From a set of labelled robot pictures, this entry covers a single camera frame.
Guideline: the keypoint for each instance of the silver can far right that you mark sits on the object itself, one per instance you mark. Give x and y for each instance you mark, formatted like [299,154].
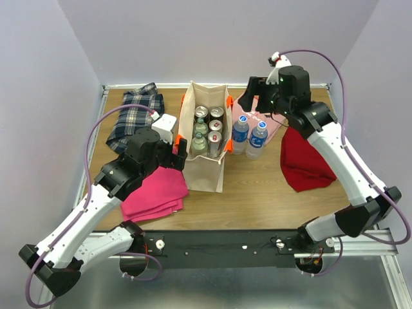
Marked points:
[216,113]

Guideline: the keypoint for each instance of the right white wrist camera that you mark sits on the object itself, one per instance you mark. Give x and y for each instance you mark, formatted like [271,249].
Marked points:
[277,61]

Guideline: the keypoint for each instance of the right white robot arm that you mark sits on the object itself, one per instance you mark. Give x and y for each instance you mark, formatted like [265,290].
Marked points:
[370,199]

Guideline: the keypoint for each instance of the blue cap bottle on table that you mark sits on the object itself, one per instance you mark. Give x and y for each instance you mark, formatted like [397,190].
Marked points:
[240,131]

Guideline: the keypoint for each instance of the blue cap bottle from bag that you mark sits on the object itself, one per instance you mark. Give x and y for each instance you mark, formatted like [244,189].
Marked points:
[257,141]

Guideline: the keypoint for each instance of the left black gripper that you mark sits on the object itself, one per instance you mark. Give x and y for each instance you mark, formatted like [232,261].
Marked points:
[174,160]

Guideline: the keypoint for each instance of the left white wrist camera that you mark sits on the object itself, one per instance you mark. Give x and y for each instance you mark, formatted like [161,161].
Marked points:
[165,126]

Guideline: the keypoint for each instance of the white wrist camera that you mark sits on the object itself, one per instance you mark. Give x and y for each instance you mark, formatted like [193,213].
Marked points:
[277,61]
[165,126]

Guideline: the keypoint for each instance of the pink printed t-shirt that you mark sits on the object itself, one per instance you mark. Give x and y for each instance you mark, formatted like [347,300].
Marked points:
[273,121]

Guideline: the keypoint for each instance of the aluminium frame rail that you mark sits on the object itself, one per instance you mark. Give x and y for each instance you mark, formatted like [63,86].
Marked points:
[360,246]

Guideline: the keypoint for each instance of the red cloth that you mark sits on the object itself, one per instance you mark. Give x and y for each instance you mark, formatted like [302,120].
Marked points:
[302,166]

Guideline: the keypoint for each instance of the red can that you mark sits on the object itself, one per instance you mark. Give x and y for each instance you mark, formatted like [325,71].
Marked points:
[214,140]
[215,126]

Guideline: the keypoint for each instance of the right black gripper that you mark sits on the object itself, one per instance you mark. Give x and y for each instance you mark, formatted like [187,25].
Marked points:
[256,86]

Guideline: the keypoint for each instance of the beige canvas bag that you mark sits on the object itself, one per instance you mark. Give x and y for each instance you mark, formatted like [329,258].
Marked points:
[202,173]

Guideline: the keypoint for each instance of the red top can middle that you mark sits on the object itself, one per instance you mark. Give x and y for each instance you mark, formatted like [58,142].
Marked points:
[215,126]

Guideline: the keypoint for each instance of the plaid navy shirt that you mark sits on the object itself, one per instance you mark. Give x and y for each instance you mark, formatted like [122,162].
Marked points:
[130,120]

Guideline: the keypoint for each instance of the red top can near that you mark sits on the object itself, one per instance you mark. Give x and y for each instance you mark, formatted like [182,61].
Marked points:
[214,140]

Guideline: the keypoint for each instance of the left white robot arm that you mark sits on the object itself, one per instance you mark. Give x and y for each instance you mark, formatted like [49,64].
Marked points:
[59,260]

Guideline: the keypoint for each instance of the magenta folded cloth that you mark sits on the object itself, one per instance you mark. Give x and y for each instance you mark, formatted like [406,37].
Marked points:
[161,194]

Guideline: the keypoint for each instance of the green cap glass bottle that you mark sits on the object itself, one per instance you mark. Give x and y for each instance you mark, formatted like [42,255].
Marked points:
[200,126]
[199,145]

